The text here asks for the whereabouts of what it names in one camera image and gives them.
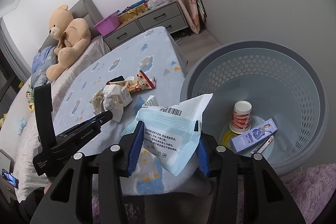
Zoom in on yellow plastic lid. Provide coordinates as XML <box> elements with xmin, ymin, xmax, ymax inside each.
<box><xmin>221</xmin><ymin>130</ymin><xmax>238</xmax><ymax>150</ymax></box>

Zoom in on grey drawer dresser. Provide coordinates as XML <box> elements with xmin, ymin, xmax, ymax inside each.
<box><xmin>103</xmin><ymin>1</ymin><xmax>188</xmax><ymax>49</ymax></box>

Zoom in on tan teddy bear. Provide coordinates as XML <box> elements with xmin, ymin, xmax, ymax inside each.
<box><xmin>46</xmin><ymin>5</ymin><xmax>91</xmax><ymax>81</ymax></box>

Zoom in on purple plastic basket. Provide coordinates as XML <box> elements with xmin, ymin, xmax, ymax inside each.
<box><xmin>94</xmin><ymin>11</ymin><xmax>121</xmax><ymax>37</ymax></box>

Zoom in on blue patterned pillow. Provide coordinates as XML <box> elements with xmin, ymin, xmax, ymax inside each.
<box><xmin>30</xmin><ymin>46</ymin><xmax>56</xmax><ymax>88</ymax></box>

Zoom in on purple cartoon toothpaste box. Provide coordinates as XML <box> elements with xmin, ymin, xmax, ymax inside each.
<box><xmin>230</xmin><ymin>118</ymin><xmax>278</xmax><ymax>153</ymax></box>

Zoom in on written paper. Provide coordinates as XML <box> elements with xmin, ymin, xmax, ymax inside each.
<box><xmin>90</xmin><ymin>85</ymin><xmax>124</xmax><ymax>122</ymax></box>

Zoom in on red white pen tube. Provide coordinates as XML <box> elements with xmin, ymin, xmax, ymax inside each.
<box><xmin>251</xmin><ymin>135</ymin><xmax>274</xmax><ymax>154</ymax></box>

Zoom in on green small plush toy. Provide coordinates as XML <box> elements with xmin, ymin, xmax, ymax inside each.
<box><xmin>26</xmin><ymin>84</ymin><xmax>35</xmax><ymax>112</ymax></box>

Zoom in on grey perforated trash bin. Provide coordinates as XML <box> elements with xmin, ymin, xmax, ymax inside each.
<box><xmin>180</xmin><ymin>41</ymin><xmax>329</xmax><ymax>176</ymax></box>

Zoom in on smartphone with lit screen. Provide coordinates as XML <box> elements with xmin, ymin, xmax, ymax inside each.
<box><xmin>1</xmin><ymin>169</ymin><xmax>19</xmax><ymax>189</ymax></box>

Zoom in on gold wrapped gift box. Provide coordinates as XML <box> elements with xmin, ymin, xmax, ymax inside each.
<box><xmin>118</xmin><ymin>3</ymin><xmax>147</xmax><ymax>23</ymax></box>

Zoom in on grey wardrobe cabinet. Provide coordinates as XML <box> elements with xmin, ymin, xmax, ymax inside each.
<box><xmin>198</xmin><ymin>0</ymin><xmax>335</xmax><ymax>64</ymax></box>

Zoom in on light blue patterned blanket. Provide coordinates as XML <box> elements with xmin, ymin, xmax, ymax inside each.
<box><xmin>54</xmin><ymin>27</ymin><xmax>212</xmax><ymax>196</ymax></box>

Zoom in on grey bed headboard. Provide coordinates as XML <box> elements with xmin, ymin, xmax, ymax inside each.
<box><xmin>38</xmin><ymin>0</ymin><xmax>102</xmax><ymax>58</ymax></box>

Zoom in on grey bed sheet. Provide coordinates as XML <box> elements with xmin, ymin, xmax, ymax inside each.
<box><xmin>1</xmin><ymin>36</ymin><xmax>110</xmax><ymax>202</ymax></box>

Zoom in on light blue mask package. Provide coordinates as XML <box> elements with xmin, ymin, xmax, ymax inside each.
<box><xmin>121</xmin><ymin>93</ymin><xmax>213</xmax><ymax>176</ymax></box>

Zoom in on beige folded board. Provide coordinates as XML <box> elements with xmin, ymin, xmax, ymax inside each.
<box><xmin>163</xmin><ymin>0</ymin><xmax>202</xmax><ymax>35</ymax></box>

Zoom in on purple fluffy rug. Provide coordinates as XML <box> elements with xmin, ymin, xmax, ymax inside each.
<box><xmin>92</xmin><ymin>162</ymin><xmax>336</xmax><ymax>224</ymax></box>

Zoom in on red white paper cup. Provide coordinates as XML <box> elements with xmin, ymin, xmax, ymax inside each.
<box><xmin>229</xmin><ymin>101</ymin><xmax>252</xmax><ymax>134</ymax></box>

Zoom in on crumpled white green carton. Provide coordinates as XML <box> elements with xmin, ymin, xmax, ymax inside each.
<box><xmin>103</xmin><ymin>84</ymin><xmax>133</xmax><ymax>108</ymax></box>

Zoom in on red white snack wrapper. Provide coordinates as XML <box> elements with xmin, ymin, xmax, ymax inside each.
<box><xmin>106</xmin><ymin>71</ymin><xmax>156</xmax><ymax>94</ymax></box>

